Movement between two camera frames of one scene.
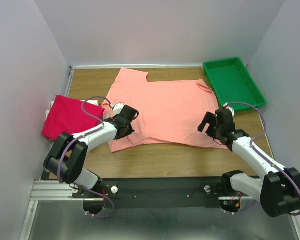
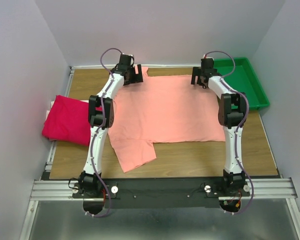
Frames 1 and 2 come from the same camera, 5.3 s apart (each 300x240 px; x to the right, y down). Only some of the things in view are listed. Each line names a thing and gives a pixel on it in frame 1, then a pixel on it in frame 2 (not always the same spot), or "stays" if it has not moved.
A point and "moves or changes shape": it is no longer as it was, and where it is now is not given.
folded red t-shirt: (67, 115) stays
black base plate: (155, 192) stays
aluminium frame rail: (48, 190) stays
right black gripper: (210, 118) → (196, 72)
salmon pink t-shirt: (168, 113) moves or changes shape
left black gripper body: (130, 130) → (130, 77)
